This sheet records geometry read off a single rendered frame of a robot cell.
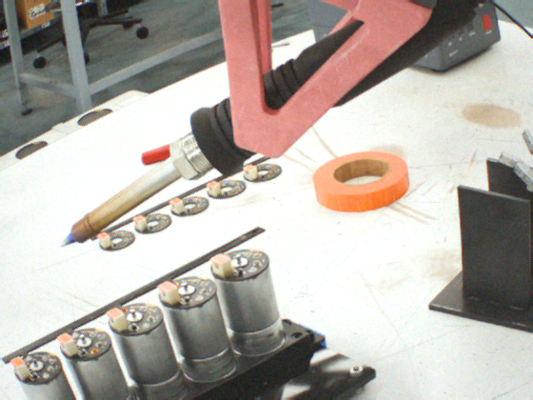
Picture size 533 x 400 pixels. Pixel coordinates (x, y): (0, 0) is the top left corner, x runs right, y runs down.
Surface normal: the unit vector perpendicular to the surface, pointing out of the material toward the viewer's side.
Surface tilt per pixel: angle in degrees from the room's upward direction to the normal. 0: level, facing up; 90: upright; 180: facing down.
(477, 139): 0
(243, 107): 99
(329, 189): 2
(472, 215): 90
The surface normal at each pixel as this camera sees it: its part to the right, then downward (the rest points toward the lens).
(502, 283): -0.65, 0.43
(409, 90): -0.18, -0.89
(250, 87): -0.15, 0.58
